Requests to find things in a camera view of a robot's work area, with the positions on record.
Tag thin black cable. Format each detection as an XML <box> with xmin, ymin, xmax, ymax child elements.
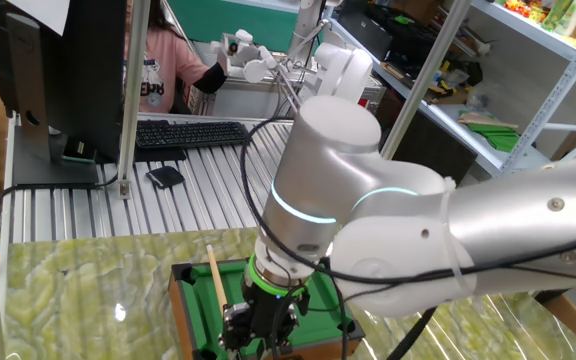
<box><xmin>267</xmin><ymin>257</ymin><xmax>576</xmax><ymax>360</ymax></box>

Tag thick black cable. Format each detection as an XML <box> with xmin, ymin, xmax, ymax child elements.
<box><xmin>239</xmin><ymin>116</ymin><xmax>576</xmax><ymax>360</ymax></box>

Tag white paper sheet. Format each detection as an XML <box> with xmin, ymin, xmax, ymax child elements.
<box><xmin>3</xmin><ymin>0</ymin><xmax>72</xmax><ymax>37</ymax></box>

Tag yellow black toy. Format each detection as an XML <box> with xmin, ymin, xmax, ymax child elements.
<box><xmin>427</xmin><ymin>74</ymin><xmax>469</xmax><ymax>101</ymax></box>

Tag green carton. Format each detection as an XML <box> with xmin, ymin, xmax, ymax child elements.
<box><xmin>541</xmin><ymin>0</ymin><xmax>575</xmax><ymax>32</ymax></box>

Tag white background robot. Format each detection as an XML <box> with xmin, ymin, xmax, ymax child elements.
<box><xmin>300</xmin><ymin>42</ymin><xmax>387</xmax><ymax>104</ymax></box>

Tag black keyboard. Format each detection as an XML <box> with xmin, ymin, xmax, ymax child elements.
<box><xmin>135</xmin><ymin>119</ymin><xmax>252</xmax><ymax>150</ymax></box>

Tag brown cardboard box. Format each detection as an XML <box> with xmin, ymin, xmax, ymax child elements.
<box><xmin>535</xmin><ymin>289</ymin><xmax>576</xmax><ymax>357</ymax></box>

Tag red yellow toys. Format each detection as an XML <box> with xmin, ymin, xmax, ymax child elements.
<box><xmin>505</xmin><ymin>0</ymin><xmax>544</xmax><ymax>22</ymax></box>

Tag green marble-pattern mat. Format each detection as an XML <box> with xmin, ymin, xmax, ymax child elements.
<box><xmin>3</xmin><ymin>227</ymin><xmax>576</xmax><ymax>360</ymax></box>

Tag white teleoperation device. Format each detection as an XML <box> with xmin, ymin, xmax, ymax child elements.
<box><xmin>210</xmin><ymin>28</ymin><xmax>329</xmax><ymax>114</ymax></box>

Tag small black device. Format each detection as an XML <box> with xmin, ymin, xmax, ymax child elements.
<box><xmin>146</xmin><ymin>165</ymin><xmax>186</xmax><ymax>190</ymax></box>

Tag grey vertical column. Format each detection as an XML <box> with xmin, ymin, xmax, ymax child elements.
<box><xmin>287</xmin><ymin>0</ymin><xmax>328</xmax><ymax>56</ymax></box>

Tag person in pink shirt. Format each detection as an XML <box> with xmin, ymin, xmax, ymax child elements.
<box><xmin>125</xmin><ymin>0</ymin><xmax>229</xmax><ymax>115</ymax></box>

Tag pale yellow bottle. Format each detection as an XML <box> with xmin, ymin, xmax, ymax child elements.
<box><xmin>556</xmin><ymin>0</ymin><xmax>576</xmax><ymax>37</ymax></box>

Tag black flat pad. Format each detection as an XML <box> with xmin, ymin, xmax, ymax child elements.
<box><xmin>134</xmin><ymin>146</ymin><xmax>188</xmax><ymax>163</ymax></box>

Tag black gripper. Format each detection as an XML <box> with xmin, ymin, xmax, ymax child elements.
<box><xmin>218</xmin><ymin>285</ymin><xmax>312</xmax><ymax>360</ymax></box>

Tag mini green pool table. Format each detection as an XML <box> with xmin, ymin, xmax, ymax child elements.
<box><xmin>167</xmin><ymin>257</ymin><xmax>368</xmax><ymax>360</ymax></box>

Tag green cloth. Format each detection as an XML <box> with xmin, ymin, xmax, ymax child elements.
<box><xmin>460</xmin><ymin>119</ymin><xmax>522</xmax><ymax>154</ymax></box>

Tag black green-edged box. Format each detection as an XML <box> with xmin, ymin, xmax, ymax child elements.
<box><xmin>60</xmin><ymin>137</ymin><xmax>96</xmax><ymax>164</ymax></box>

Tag wooden pool cue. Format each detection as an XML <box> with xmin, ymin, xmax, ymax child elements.
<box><xmin>205</xmin><ymin>243</ymin><xmax>230</xmax><ymax>312</ymax></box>

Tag black equipment case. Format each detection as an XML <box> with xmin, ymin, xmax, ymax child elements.
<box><xmin>337</xmin><ymin>0</ymin><xmax>442</xmax><ymax>76</ymax></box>

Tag black computer monitor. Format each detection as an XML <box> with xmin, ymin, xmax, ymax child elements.
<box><xmin>0</xmin><ymin>0</ymin><xmax>129</xmax><ymax>189</ymax></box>

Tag black panel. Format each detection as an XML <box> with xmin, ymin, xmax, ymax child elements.
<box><xmin>377</xmin><ymin>89</ymin><xmax>479</xmax><ymax>186</ymax></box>

